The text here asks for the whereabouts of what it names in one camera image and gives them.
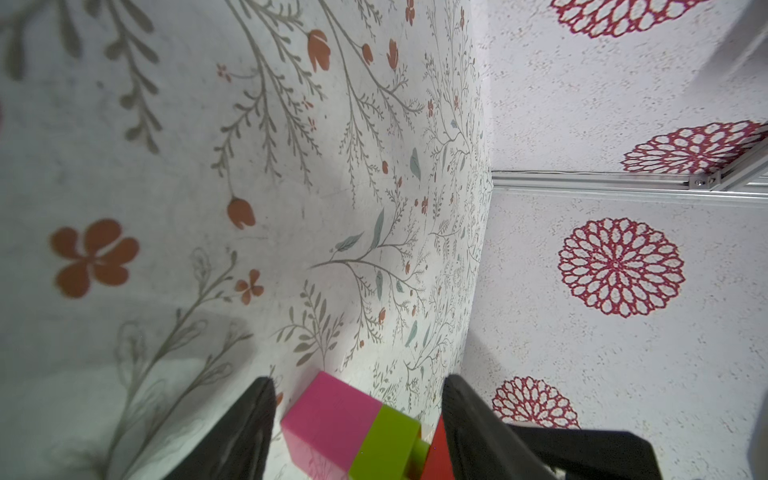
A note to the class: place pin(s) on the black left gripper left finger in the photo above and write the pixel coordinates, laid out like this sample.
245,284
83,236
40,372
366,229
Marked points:
237,446

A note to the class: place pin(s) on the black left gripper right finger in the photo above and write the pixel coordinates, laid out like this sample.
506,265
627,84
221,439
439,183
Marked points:
480,445

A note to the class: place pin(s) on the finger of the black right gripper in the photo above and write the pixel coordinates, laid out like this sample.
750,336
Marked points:
592,454

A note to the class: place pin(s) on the red lego brick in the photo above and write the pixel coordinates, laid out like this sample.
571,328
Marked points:
438,465

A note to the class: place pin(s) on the green lego brick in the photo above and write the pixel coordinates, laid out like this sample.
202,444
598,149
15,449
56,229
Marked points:
392,449

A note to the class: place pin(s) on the pink lego brick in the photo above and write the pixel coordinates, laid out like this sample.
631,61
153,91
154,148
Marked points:
326,427

